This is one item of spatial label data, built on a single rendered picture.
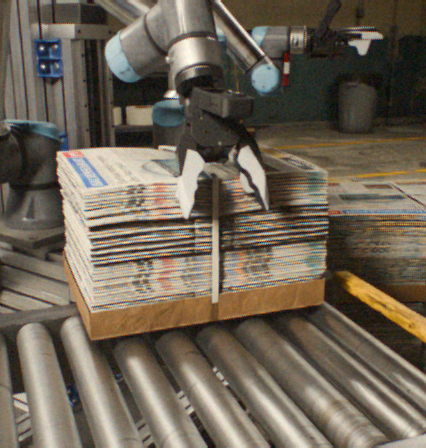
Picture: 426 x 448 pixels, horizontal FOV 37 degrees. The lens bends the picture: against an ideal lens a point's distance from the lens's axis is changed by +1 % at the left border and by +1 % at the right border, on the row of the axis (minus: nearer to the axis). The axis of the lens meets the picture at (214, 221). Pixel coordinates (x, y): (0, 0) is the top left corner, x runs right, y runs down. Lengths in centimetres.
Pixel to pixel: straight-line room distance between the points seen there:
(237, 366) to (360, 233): 73
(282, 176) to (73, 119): 81
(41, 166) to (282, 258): 64
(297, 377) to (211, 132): 34
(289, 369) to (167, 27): 50
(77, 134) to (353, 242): 73
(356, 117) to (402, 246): 711
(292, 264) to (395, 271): 62
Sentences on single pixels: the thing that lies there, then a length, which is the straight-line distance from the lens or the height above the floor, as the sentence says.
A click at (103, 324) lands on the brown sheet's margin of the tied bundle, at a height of 83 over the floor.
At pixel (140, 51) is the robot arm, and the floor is 120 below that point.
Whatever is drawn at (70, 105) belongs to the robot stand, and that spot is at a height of 106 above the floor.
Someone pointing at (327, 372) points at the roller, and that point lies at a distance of 91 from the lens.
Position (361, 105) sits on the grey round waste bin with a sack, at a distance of 861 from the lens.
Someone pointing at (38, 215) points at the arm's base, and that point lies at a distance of 145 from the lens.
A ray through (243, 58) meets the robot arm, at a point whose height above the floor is 117.
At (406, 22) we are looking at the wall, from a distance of 962.
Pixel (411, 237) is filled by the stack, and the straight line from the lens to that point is 157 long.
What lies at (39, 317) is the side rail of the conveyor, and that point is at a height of 80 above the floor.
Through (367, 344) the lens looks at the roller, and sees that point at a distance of 96.
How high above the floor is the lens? 122
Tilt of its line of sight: 16 degrees down
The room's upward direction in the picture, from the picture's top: straight up
